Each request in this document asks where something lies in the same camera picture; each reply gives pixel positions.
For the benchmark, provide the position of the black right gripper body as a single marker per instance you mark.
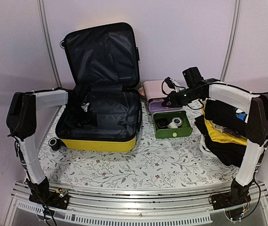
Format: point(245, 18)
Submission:
point(191, 96)

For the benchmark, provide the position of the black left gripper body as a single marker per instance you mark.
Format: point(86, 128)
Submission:
point(80, 116)

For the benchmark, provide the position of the pink purple drawer box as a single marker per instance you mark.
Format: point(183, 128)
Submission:
point(155, 97)

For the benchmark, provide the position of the black gold-edged box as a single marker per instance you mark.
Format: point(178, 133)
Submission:
point(162, 123)

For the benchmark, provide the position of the green drawer box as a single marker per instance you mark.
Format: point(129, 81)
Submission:
point(184, 131)

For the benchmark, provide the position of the yellow cloth item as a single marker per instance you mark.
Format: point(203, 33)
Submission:
point(220, 137)

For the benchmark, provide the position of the white plastic basket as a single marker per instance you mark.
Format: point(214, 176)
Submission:
point(203, 147)

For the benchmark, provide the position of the yellow Pikachu suitcase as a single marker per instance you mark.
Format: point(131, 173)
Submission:
point(106, 59)

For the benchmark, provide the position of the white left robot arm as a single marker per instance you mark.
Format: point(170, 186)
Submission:
point(22, 120)

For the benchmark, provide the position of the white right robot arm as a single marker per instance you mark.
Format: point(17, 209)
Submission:
point(243, 111)

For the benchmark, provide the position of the floral table mat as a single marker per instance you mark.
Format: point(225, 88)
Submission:
point(152, 164)

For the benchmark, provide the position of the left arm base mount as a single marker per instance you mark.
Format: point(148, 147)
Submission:
point(57, 199)

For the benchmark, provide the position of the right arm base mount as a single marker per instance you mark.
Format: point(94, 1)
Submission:
point(237, 195)

